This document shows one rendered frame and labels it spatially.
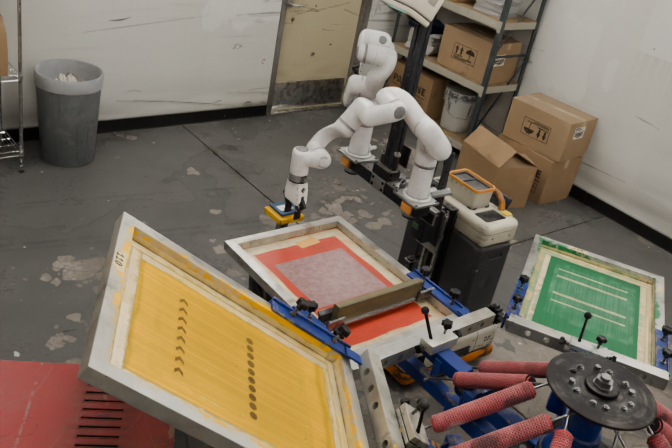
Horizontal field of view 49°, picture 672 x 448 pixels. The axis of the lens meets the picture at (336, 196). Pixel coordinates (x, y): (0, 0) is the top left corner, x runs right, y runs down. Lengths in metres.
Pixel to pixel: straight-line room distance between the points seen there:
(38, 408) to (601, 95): 5.29
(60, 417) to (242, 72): 4.85
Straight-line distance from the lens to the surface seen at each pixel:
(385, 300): 2.73
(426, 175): 3.17
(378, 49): 3.22
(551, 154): 6.25
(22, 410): 2.07
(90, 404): 2.07
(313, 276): 2.89
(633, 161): 6.39
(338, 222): 3.23
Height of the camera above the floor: 2.54
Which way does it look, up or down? 27 degrees down
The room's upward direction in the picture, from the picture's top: 12 degrees clockwise
